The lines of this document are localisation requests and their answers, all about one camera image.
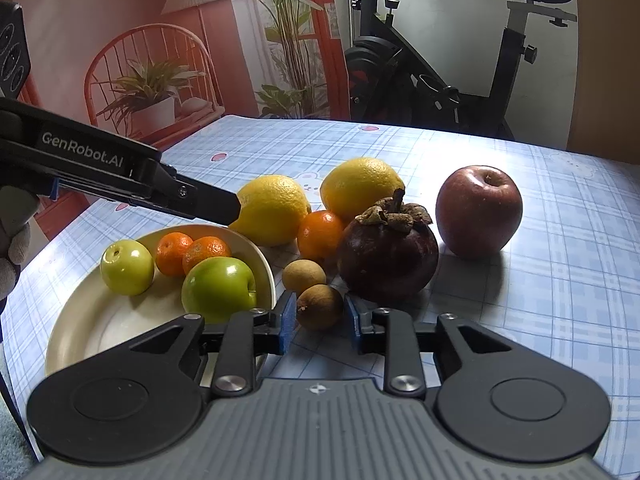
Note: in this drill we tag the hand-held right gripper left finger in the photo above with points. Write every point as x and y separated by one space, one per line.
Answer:
287 327

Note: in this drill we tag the smooth orange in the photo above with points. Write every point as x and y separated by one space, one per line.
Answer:
320 235

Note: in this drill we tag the black exercise bike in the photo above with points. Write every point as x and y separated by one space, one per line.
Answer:
380 55

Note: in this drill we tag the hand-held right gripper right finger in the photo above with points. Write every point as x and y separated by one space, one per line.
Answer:
352 327

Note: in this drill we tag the yellow lemon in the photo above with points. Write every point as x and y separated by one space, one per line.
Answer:
272 210
360 187

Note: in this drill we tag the large green apple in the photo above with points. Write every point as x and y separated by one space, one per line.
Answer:
217 287

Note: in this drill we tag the red apple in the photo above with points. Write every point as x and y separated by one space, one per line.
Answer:
477 210

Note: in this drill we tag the blue plaid tablecloth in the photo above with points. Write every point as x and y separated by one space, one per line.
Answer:
550 285

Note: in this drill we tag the person's left hand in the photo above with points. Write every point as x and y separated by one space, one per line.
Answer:
12 255

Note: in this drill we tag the cream round bowl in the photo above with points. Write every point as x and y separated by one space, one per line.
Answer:
100 320

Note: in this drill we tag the wall poster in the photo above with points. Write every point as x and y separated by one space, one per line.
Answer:
125 10

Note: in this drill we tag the small green apple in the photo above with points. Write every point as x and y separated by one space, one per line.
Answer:
127 267

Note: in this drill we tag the brown wooden panel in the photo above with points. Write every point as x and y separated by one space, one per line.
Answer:
605 60

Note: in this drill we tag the brown longan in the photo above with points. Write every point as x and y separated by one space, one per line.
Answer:
320 307
304 276

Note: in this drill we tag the dark purple mangosteen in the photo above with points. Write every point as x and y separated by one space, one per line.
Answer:
387 260

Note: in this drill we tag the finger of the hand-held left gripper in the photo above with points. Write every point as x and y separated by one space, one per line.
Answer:
210 205

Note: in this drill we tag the small tangerine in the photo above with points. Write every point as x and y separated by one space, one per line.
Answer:
172 252
207 249

